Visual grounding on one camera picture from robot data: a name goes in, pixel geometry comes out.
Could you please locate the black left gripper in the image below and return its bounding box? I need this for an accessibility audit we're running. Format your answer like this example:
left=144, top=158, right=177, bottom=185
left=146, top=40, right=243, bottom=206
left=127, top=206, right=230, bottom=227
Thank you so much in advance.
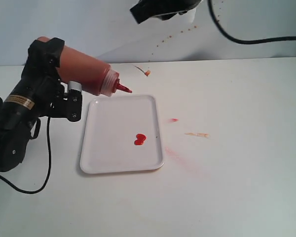
left=20, top=38, right=68, bottom=119

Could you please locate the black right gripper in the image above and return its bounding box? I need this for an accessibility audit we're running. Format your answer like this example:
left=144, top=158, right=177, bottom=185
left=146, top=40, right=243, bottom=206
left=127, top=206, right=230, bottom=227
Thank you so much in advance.
left=130, top=0, right=202, bottom=24

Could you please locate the ketchup squeeze bottle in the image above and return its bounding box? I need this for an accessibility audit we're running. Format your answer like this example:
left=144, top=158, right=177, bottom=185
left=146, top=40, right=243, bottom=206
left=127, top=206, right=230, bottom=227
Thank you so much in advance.
left=37, top=37, right=132, bottom=97

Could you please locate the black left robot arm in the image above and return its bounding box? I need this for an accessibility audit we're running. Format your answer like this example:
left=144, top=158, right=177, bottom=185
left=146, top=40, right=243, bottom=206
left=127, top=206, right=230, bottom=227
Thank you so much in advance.
left=0, top=38, right=82, bottom=172

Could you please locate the red ketchup blob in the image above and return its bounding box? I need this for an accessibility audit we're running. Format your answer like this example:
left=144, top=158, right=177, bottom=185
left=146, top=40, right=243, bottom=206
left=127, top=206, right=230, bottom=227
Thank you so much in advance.
left=134, top=133, right=147, bottom=146

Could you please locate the white rectangular plastic tray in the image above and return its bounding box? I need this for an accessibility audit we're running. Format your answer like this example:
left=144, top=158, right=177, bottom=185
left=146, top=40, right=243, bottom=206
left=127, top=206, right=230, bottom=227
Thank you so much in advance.
left=79, top=95, right=164, bottom=175

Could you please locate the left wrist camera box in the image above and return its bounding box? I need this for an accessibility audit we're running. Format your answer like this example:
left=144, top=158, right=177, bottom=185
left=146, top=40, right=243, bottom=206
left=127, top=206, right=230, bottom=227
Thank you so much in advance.
left=65, top=81, right=82, bottom=122

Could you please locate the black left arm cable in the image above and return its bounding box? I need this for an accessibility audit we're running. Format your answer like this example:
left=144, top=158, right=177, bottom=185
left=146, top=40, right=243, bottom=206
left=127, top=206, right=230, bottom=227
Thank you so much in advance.
left=0, top=93, right=52, bottom=195

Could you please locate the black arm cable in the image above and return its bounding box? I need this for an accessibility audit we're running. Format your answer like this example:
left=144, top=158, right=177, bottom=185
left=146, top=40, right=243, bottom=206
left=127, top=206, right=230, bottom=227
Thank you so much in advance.
left=0, top=93, right=52, bottom=195
left=207, top=0, right=296, bottom=45

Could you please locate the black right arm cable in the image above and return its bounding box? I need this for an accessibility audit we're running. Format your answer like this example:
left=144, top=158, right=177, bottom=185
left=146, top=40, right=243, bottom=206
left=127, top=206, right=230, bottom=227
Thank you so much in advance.
left=207, top=0, right=296, bottom=45

